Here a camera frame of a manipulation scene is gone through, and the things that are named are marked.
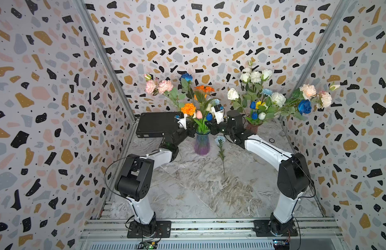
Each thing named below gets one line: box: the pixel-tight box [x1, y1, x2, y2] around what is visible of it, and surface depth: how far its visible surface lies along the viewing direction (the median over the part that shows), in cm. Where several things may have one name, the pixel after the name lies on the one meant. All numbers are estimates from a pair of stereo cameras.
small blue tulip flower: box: [206, 112, 213, 122], surface depth 82 cm
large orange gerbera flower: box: [193, 84, 216, 93], surface depth 76 cm
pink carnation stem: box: [144, 73, 186, 110], surface depth 73 cm
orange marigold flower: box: [181, 103, 197, 117], surface depth 78 cm
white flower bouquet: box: [226, 60, 307, 125], surface depth 87 cm
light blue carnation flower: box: [214, 135, 226, 179], surface depth 104 cm
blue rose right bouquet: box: [298, 99, 313, 116], surface depth 68 cm
